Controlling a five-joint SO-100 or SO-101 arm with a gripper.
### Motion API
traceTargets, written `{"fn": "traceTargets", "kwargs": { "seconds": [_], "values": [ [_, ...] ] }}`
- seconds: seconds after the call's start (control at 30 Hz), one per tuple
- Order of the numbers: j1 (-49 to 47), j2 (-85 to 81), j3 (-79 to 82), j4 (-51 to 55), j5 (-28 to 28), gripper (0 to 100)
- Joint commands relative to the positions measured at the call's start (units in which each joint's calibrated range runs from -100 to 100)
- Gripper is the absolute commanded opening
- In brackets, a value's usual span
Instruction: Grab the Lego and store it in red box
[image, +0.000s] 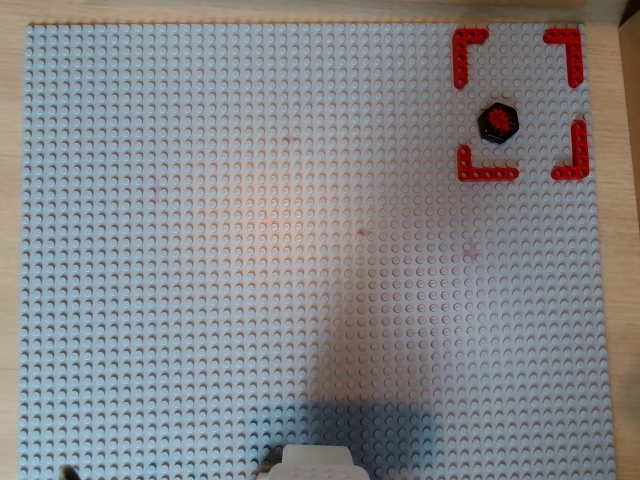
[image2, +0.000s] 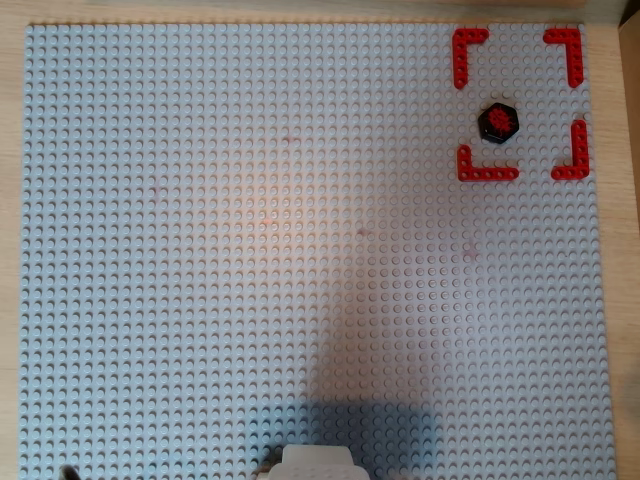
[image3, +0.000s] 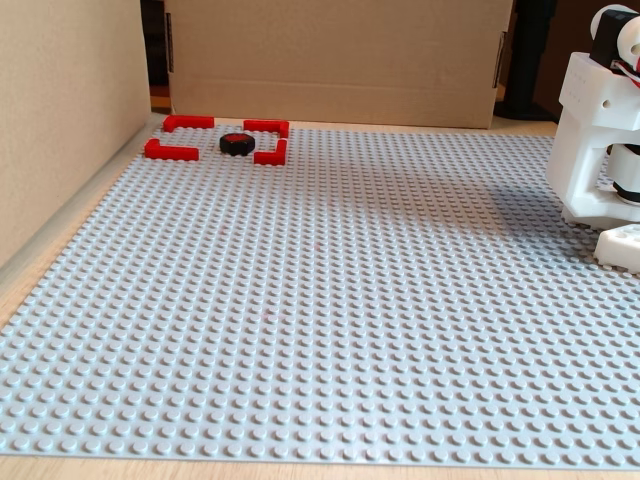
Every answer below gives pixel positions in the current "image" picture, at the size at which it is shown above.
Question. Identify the black hexagonal Lego piece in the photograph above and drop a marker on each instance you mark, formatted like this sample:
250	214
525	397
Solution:
498	122

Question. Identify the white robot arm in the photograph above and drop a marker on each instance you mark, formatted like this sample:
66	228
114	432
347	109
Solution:
315	465

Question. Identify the grey Lego baseplate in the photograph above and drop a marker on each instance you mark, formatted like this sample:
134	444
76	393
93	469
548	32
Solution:
200	250

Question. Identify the red L-shaped Lego beam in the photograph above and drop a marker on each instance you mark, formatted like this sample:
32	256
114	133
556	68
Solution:
487	173
575	55
460	60
580	150

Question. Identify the brown cardboard box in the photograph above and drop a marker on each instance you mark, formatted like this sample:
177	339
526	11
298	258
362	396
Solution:
632	22

